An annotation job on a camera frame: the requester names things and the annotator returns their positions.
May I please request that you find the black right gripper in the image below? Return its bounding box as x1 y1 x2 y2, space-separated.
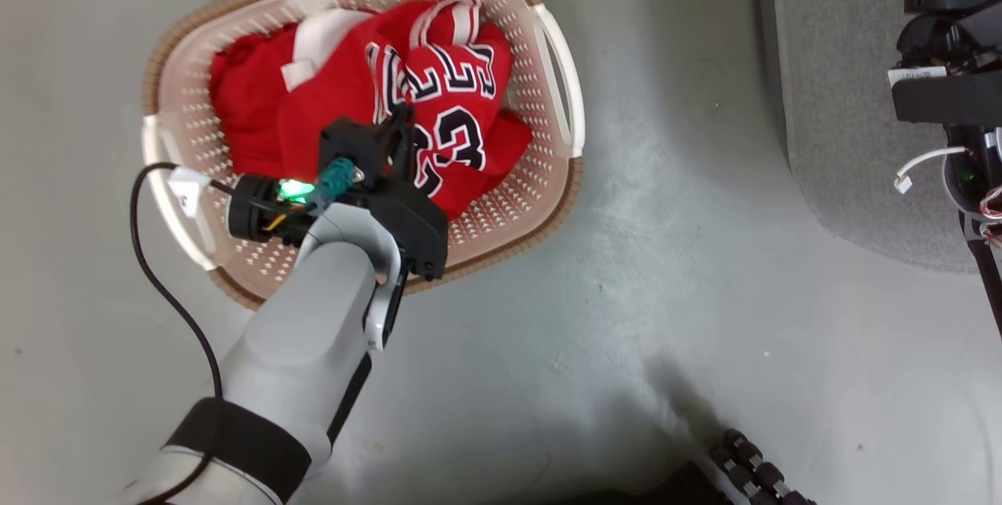
888 0 1002 127

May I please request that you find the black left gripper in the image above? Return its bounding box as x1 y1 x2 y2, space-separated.
344 103 449 281

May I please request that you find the red basketball jersey number 23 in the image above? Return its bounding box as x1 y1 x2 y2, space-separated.
276 0 534 221

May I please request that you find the red garment with white band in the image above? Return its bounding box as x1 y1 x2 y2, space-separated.
209 9 377 179

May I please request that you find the beige perforated plastic laundry basket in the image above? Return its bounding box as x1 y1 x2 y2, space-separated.
141 0 586 311

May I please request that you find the teal cable connector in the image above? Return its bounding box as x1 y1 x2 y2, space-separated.
309 157 366 213

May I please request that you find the thin white cable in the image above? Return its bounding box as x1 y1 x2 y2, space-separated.
894 146 968 195

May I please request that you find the white paper cable tag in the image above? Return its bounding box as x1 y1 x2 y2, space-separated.
166 167 213 218

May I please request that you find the thin black cable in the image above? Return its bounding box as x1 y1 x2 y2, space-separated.
129 162 236 505

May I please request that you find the black ribbed hose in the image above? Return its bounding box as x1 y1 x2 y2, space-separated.
709 429 816 505

